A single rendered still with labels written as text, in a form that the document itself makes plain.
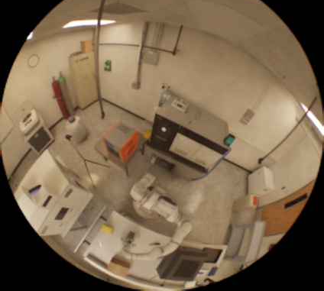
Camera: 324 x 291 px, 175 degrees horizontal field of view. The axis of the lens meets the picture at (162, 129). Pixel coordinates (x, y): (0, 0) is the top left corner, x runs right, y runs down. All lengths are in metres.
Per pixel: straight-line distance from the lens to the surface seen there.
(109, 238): 1.57
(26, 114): 3.75
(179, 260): 1.39
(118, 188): 2.42
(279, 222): 3.87
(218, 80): 2.29
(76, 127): 2.80
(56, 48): 3.73
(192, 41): 2.29
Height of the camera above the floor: 2.35
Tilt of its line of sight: 46 degrees down
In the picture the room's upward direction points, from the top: 18 degrees clockwise
